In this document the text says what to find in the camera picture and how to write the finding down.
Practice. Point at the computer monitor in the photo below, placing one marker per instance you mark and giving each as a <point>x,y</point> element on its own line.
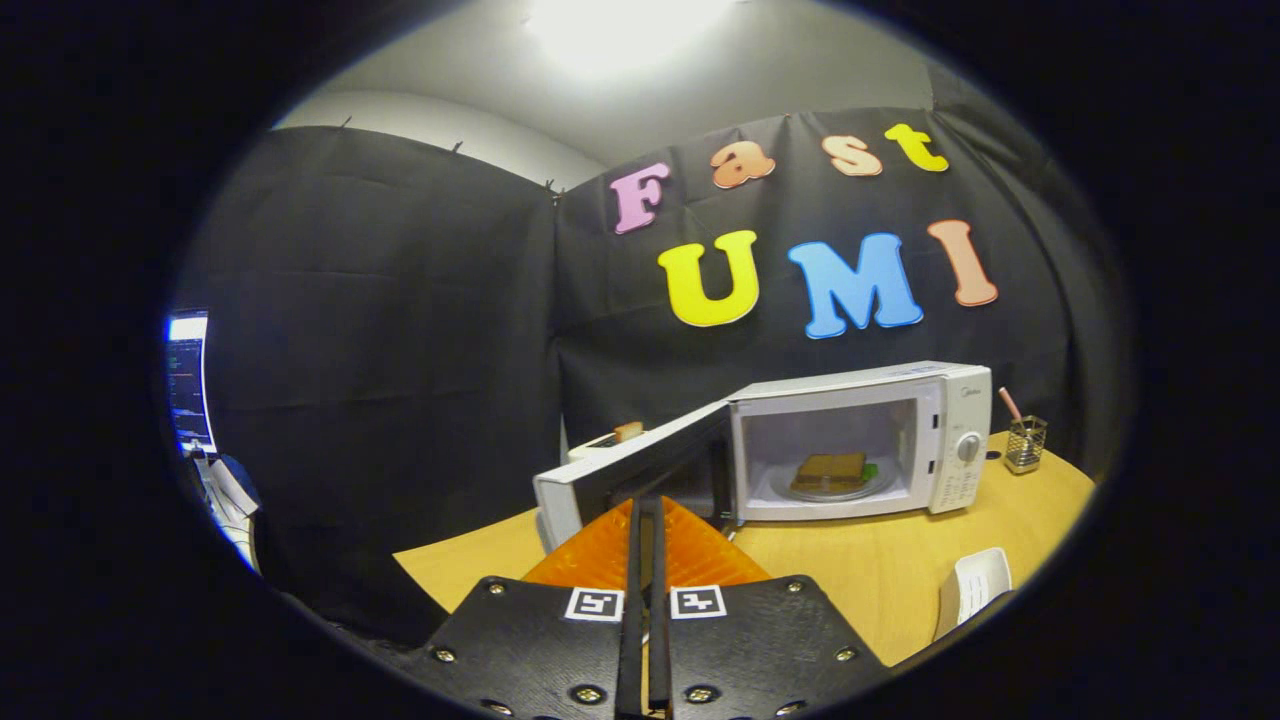
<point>188,390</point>

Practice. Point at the brown bread lettuce sandwich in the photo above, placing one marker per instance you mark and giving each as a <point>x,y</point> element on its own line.
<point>830,470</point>

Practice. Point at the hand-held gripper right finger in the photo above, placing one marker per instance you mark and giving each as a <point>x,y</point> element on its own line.
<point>657,650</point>

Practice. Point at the glass turntable plate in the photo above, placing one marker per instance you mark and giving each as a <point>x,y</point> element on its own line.
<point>778,488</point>

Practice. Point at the black backdrop cloth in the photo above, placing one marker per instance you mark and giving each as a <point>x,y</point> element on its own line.
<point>400,350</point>

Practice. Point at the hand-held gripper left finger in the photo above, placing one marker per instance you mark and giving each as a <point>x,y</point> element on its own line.
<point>630,650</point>

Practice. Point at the pale angular object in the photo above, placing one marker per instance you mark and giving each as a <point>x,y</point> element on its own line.
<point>235,500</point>

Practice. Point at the white microwave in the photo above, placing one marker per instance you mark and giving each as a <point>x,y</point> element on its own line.
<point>950,400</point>

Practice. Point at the red striped straw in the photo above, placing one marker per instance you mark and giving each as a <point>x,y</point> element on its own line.
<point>1009,403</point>

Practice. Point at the toast slice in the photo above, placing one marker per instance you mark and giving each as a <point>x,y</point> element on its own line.
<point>629,431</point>

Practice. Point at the cream toaster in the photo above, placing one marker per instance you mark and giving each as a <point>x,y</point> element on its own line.
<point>590,447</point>

